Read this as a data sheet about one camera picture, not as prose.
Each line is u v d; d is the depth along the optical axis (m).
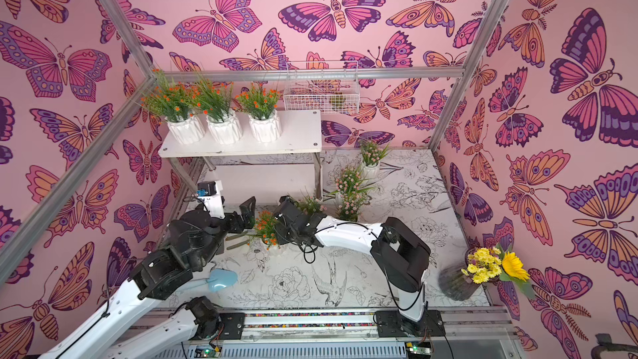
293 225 0.65
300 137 0.76
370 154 1.00
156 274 0.45
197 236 0.47
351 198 0.87
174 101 0.66
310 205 0.83
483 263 0.62
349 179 0.90
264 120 0.73
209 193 0.54
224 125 0.71
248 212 0.59
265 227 0.78
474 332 0.73
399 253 0.47
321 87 0.95
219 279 0.83
